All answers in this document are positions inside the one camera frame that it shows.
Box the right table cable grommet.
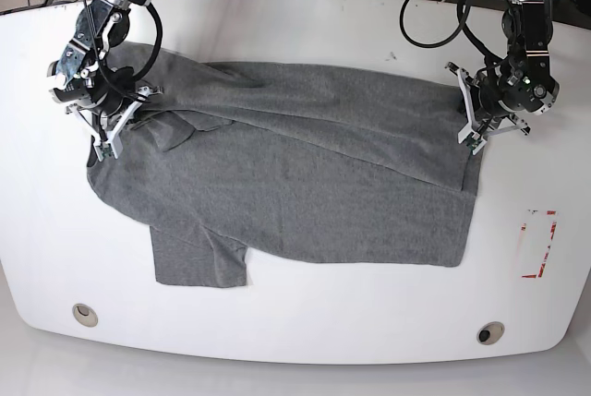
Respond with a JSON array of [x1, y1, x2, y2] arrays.
[[476, 321, 505, 345]]

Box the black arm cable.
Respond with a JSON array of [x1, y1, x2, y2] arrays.
[[398, 0, 509, 69], [68, 0, 163, 106]]

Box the grey t-shirt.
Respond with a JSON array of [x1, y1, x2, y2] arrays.
[[87, 52, 480, 288]]

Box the left table cable grommet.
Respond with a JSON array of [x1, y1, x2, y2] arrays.
[[72, 304, 98, 328]]

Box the red tape rectangle marking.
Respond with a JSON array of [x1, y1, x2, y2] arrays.
[[517, 210, 558, 279]]

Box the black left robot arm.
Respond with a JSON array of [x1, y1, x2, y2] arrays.
[[447, 0, 560, 154]]

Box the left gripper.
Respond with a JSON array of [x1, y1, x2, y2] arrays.
[[445, 62, 531, 144]]

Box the table cable grommet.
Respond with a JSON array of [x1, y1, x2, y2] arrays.
[[476, 321, 505, 345], [72, 304, 98, 328]]

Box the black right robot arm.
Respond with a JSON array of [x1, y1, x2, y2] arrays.
[[47, 0, 163, 161]]

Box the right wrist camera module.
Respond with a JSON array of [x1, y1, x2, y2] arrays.
[[93, 138, 123, 162]]

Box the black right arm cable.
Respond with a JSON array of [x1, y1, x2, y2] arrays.
[[68, 0, 163, 106]]

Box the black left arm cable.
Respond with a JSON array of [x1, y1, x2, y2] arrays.
[[398, 0, 509, 69]]

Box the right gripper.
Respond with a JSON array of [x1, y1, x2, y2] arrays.
[[64, 84, 163, 147]]

